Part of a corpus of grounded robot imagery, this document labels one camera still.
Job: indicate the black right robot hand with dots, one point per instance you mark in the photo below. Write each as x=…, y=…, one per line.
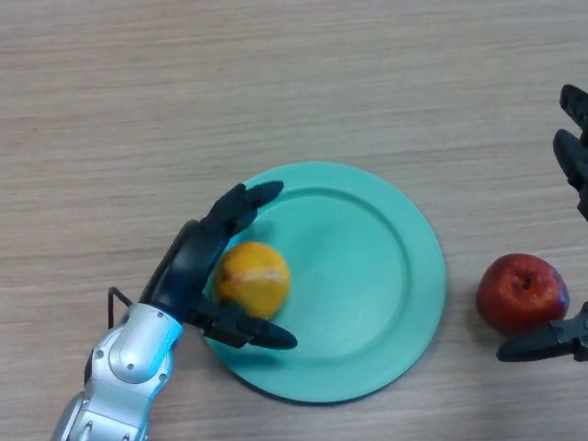
x=576, y=156

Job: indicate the red apple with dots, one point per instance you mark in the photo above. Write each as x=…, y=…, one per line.
x=514, y=294

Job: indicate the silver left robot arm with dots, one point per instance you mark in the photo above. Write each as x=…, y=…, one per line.
x=124, y=367

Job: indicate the yellow pear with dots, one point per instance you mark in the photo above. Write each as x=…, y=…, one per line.
x=257, y=280

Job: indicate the green round plate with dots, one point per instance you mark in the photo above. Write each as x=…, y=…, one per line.
x=349, y=285

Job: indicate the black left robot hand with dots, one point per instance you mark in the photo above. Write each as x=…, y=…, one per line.
x=184, y=271

